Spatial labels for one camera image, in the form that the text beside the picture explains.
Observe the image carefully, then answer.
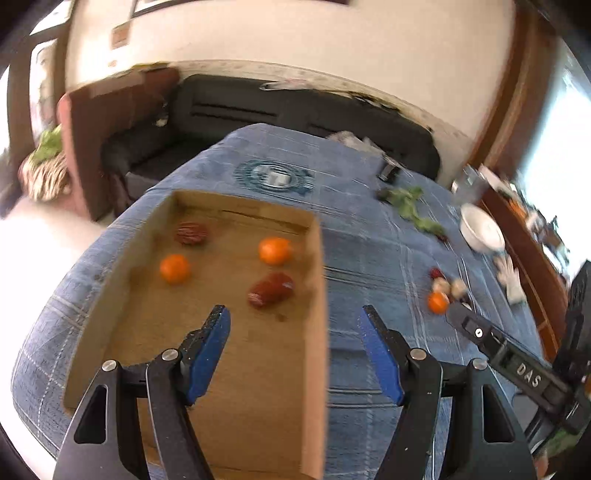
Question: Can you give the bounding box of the orange tangerine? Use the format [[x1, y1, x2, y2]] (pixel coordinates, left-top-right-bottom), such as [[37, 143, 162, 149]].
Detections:
[[428, 291, 450, 315], [259, 237, 294, 266], [159, 254, 191, 285]]

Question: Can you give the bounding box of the beige cylinder cake piece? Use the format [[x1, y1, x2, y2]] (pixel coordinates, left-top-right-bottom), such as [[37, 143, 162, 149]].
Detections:
[[450, 278, 469, 301]]

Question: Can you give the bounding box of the beige round cake piece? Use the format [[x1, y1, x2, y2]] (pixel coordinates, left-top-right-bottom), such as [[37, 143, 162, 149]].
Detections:
[[432, 277, 451, 296]]

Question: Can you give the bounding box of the red date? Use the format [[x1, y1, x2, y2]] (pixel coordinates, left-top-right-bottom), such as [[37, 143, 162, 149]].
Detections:
[[430, 268, 446, 280], [174, 221, 208, 246], [247, 272, 294, 308]]

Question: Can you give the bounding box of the brown wooden cabinet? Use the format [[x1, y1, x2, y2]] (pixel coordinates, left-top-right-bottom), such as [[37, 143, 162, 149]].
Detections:
[[480, 187, 568, 361]]

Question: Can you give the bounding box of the white work glove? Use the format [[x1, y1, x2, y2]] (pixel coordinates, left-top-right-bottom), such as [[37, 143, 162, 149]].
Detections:
[[493, 254, 527, 305]]

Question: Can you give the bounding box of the cardboard box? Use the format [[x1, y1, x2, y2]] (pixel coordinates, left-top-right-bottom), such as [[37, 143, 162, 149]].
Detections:
[[54, 191, 329, 479]]

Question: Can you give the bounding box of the white bowl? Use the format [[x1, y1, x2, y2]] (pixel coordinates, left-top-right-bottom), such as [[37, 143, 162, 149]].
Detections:
[[460, 204, 506, 255]]

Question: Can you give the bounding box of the blue plaid tablecloth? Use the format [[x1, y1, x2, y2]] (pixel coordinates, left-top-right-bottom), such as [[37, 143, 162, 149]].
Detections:
[[11, 124, 542, 479]]

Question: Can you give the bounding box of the clear glass jar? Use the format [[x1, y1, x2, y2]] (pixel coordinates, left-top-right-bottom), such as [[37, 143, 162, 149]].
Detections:
[[452, 165, 489, 207]]

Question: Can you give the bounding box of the green leafy vegetable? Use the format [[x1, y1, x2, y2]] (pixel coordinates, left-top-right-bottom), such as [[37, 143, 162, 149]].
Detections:
[[375, 187, 448, 243]]

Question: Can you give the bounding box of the potted green plant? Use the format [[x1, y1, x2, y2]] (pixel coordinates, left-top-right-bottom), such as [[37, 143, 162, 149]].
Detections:
[[18, 125, 71, 202]]

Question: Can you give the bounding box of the small black device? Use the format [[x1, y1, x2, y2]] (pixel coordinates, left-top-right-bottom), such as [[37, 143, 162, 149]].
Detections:
[[377, 155, 403, 184]]

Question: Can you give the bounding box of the brown armchair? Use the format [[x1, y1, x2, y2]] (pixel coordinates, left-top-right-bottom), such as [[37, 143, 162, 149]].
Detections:
[[57, 67, 180, 221]]

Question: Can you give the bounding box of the black sofa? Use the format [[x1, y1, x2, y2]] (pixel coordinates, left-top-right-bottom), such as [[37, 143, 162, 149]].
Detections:
[[101, 74, 441, 211]]

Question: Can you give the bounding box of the framed wall painting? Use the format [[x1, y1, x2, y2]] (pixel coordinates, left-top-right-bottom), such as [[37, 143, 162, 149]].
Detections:
[[130, 0, 192, 19]]

